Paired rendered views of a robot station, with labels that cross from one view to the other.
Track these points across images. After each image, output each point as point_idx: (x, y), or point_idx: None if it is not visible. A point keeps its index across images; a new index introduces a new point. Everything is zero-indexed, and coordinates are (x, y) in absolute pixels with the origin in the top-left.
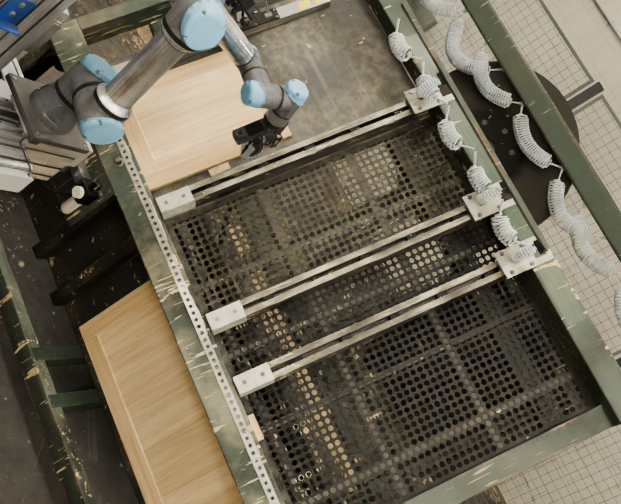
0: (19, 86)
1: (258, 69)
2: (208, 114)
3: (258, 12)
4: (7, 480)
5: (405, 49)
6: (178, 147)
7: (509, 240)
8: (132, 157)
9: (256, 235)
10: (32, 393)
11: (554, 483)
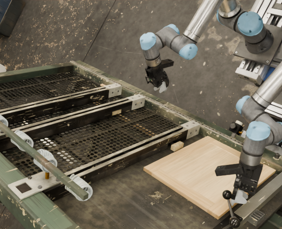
0: (278, 30)
1: (175, 35)
2: (206, 169)
3: (217, 168)
4: (189, 109)
5: (72, 174)
6: (209, 152)
7: None
8: (228, 139)
9: (138, 136)
10: None
11: None
